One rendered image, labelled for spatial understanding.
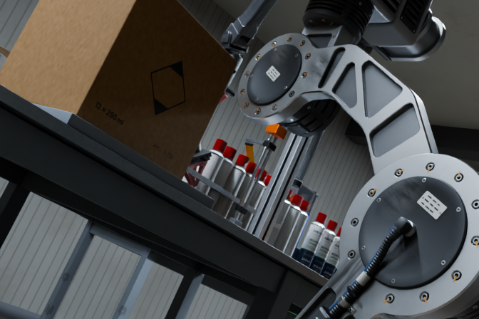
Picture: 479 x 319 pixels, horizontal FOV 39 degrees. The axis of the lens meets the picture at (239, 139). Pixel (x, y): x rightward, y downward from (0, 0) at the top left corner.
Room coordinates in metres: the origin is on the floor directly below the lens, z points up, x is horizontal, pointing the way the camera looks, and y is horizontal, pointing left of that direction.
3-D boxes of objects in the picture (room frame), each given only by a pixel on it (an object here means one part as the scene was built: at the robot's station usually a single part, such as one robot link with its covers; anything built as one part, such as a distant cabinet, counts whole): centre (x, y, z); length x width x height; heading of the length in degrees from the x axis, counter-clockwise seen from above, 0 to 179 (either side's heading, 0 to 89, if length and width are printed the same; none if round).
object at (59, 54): (1.24, 0.25, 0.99); 0.30 x 0.24 x 0.27; 143
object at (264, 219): (1.87, -0.16, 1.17); 0.04 x 0.04 x 0.67; 45
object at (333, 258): (2.40, -0.47, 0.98); 0.05 x 0.05 x 0.20
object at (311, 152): (1.99, -0.21, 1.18); 0.04 x 0.04 x 0.21
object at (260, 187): (2.03, -0.11, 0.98); 0.05 x 0.05 x 0.20
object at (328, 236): (2.35, -0.42, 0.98); 0.05 x 0.05 x 0.20
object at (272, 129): (1.92, -0.06, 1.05); 0.10 x 0.04 x 0.33; 45
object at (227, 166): (1.92, 0.01, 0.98); 0.05 x 0.05 x 0.20
